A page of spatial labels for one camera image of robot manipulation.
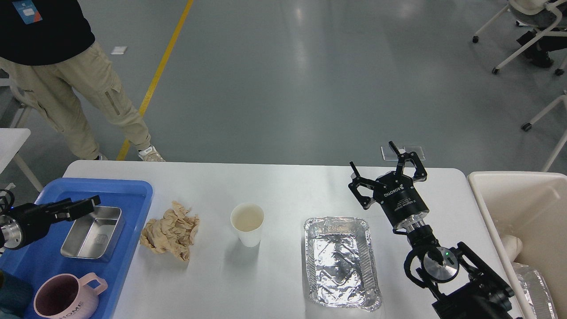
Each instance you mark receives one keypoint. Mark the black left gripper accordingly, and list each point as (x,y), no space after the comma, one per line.
(22,225)

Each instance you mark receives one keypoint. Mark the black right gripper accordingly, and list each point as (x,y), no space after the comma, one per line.
(403,199)

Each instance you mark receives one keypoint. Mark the small steel tray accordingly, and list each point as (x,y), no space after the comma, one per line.
(94,236)

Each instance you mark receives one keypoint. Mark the pink mug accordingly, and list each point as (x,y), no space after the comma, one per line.
(66,296)

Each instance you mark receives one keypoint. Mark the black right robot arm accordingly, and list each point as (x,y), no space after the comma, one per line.
(463,285)

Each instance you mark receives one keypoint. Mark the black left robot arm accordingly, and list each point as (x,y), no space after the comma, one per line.
(4,204)

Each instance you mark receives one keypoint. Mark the floor socket plate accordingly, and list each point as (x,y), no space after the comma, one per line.
(389,155)

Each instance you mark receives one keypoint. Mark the blue plastic tray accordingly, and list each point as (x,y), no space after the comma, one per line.
(41,260)

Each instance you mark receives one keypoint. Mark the white side table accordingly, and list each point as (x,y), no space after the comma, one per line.
(11,140)

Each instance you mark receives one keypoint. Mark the aluminium foil tray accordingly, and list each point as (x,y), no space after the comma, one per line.
(340,264)

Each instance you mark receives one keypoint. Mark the teal object at corner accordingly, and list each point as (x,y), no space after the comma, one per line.
(15,296)

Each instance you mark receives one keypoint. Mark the crumpled brown paper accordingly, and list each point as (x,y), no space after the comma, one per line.
(175,232)

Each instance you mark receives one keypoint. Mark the white chair left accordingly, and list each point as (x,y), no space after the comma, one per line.
(14,112)

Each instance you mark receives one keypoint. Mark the beige plastic bin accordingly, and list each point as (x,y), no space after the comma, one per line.
(531,206)

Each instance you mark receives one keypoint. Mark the white chair leg right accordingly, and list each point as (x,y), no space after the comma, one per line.
(547,111)

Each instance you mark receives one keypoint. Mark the white paper cup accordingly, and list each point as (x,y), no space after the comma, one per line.
(247,220)

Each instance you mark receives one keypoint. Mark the person in beige trousers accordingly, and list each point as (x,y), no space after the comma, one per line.
(50,52)

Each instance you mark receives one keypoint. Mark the foil trash in bin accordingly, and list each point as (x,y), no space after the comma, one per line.
(535,290)

